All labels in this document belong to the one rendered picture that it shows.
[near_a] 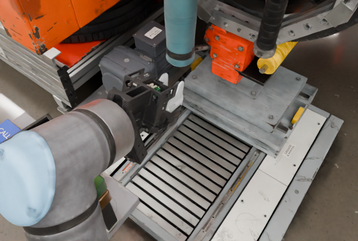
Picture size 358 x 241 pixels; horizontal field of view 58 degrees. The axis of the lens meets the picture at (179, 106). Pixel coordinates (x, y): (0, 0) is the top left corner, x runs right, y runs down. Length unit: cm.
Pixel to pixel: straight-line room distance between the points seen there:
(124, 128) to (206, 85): 89
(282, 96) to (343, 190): 43
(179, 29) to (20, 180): 64
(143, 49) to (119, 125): 80
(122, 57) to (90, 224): 82
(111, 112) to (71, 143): 8
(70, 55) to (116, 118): 100
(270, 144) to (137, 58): 57
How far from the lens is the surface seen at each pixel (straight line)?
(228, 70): 105
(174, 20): 89
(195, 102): 132
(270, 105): 127
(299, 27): 87
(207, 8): 99
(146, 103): 50
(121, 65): 113
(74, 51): 143
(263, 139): 125
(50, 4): 101
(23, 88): 176
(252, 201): 122
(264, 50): 64
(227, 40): 98
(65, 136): 39
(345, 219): 139
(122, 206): 80
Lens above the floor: 118
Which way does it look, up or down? 51 degrees down
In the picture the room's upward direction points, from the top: straight up
